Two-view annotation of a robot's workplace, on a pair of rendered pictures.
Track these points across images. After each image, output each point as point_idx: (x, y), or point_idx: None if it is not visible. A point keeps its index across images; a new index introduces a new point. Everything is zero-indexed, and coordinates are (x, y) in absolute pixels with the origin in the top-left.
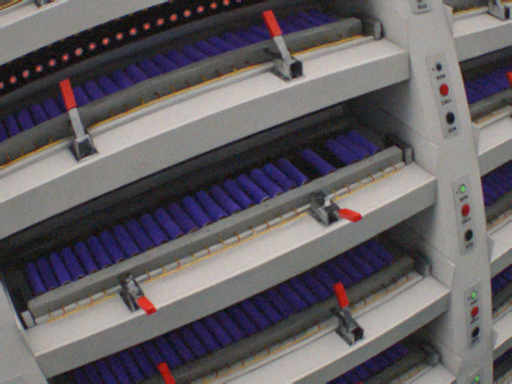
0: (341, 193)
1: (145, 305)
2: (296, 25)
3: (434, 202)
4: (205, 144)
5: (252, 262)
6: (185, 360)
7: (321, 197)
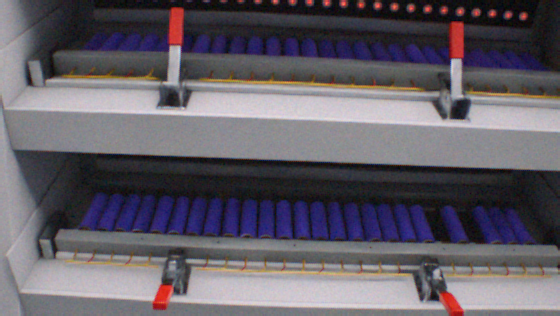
0: (461, 271)
1: (158, 297)
2: (496, 63)
3: None
4: (316, 153)
5: (320, 301)
6: None
7: (432, 266)
